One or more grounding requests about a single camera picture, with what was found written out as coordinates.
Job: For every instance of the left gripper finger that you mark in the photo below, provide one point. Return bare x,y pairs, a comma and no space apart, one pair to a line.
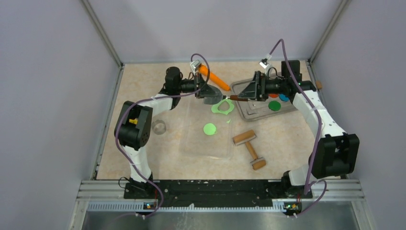
213,88
205,94

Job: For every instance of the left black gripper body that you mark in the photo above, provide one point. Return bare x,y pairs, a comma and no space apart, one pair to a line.
189,86

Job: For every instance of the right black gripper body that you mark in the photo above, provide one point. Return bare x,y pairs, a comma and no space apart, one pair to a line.
271,86

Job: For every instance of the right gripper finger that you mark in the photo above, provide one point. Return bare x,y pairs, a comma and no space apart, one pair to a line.
255,84
251,96

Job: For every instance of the green dough lump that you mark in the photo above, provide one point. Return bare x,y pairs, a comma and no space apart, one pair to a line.
216,107

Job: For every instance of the metal scraper wooden handle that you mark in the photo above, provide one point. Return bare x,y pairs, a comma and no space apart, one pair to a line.
215,100

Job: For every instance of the clear plastic tray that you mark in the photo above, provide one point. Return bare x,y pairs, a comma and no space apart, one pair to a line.
194,143

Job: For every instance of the wooden double-ended roller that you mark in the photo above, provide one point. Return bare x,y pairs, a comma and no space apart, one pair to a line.
246,138

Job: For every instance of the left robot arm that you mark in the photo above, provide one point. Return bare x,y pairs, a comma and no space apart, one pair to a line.
134,124

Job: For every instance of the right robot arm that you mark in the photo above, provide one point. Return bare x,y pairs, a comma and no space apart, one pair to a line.
334,152

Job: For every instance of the orange dough disc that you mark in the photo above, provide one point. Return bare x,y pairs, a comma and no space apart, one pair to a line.
273,95

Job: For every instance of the green dough disc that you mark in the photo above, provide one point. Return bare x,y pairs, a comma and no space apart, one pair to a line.
274,106

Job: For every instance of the blue dough disc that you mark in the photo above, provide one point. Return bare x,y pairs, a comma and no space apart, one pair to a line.
283,98

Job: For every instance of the stainless steel tray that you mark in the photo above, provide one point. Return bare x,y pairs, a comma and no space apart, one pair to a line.
256,110

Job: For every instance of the orange plastic rolling pin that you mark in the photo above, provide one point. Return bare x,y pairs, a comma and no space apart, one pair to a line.
215,79

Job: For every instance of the round cut green wrapper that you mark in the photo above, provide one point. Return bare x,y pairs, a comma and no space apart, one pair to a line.
210,129

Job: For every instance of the small wooden block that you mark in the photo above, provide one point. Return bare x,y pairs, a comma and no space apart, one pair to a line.
318,85

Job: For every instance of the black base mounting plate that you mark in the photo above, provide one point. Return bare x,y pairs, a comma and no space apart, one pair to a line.
215,193

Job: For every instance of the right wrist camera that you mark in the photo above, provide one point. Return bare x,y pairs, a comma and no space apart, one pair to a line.
265,62

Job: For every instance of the aluminium frame rail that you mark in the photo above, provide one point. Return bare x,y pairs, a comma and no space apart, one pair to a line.
335,204

